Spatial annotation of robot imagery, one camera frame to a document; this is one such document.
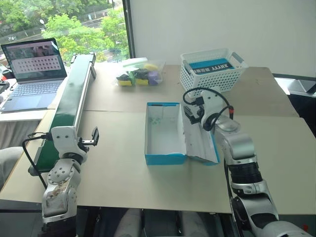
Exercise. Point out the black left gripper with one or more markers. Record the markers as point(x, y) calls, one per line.
point(85, 144)

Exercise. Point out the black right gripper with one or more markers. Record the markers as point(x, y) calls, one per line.
point(200, 112)

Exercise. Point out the blue cardboard box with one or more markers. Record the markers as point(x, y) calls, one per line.
point(164, 138)

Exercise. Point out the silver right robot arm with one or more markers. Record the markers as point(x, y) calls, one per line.
point(243, 153)

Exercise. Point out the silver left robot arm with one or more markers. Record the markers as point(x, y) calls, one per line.
point(61, 182)

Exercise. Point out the green conveyor belt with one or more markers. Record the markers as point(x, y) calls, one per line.
point(69, 103)

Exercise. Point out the blue box with black label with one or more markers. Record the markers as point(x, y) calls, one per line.
point(209, 65)

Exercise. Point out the white perforated plastic basket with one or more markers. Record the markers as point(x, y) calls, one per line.
point(209, 79)

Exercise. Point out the purple sponge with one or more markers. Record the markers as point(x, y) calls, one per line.
point(153, 77)

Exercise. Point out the yellow and black sponge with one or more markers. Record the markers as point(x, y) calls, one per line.
point(124, 81)
point(142, 82)

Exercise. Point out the yellow round sponge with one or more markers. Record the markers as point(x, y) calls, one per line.
point(151, 67)

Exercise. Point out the clear plastic bag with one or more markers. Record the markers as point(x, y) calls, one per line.
point(138, 74)

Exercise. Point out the grey laptop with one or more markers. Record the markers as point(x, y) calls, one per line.
point(34, 84)

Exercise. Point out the grey fabric seat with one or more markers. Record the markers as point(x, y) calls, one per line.
point(8, 163)

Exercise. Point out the black device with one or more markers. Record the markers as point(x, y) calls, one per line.
point(5, 79)

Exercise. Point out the black desk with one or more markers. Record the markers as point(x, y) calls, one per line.
point(303, 108)

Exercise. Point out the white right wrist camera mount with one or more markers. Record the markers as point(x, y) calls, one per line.
point(209, 103)

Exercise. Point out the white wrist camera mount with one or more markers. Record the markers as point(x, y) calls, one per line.
point(209, 103)
point(63, 137)

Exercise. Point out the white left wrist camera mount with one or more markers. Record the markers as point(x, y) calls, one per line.
point(63, 137)

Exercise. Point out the black window frame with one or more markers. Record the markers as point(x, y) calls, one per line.
point(129, 29)

